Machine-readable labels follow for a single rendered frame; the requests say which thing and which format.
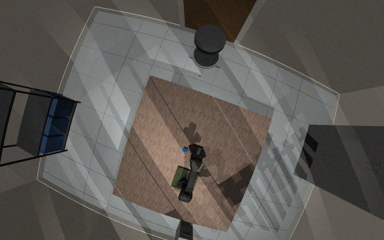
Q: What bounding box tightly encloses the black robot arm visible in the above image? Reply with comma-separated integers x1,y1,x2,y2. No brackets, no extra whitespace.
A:
178,145,206,203

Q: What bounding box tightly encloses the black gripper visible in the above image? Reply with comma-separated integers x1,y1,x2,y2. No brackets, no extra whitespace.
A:
189,144,196,155

